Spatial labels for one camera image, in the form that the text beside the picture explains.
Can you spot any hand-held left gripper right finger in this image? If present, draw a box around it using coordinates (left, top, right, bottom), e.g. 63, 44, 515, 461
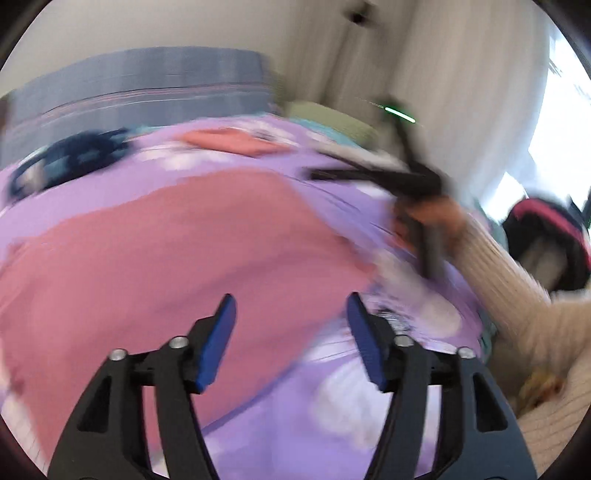
346, 292, 539, 480

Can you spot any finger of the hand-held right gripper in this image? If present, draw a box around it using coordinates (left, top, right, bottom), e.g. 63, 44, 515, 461
309, 167, 444, 198
318, 150, 416, 178

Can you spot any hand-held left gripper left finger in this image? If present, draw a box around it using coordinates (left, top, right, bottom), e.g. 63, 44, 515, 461
47, 294, 238, 480

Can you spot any pink long-sleeve shirt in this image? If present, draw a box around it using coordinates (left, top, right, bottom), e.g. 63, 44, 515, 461
0, 170, 380, 464

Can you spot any person's right forearm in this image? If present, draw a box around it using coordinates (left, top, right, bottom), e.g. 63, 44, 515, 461
443, 217, 591, 480

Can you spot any person's right hand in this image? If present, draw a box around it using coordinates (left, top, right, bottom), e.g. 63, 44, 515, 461
392, 196, 468, 257

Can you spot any green pillow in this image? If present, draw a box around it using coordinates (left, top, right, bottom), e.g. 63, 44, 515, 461
285, 100, 382, 145

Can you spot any white pleated curtain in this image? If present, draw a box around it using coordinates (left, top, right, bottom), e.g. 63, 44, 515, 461
383, 0, 555, 204

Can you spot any black and red backpack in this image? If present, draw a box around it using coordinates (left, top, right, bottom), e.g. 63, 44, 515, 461
502, 196, 591, 292

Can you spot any purple floral bedsheet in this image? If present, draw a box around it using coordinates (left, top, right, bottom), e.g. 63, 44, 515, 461
0, 113, 499, 480

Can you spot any orange folded garment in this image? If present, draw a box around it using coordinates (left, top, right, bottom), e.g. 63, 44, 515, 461
180, 128, 294, 158

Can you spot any bright window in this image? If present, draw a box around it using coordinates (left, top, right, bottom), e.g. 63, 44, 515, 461
526, 28, 591, 227

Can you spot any black floor lamp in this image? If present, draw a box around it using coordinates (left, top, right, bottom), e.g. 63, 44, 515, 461
323, 0, 377, 104

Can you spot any yellow object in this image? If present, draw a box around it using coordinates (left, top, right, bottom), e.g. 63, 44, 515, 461
519, 369, 566, 409

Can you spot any navy star-print folded garment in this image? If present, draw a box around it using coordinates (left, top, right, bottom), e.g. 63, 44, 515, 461
9, 128, 136, 197

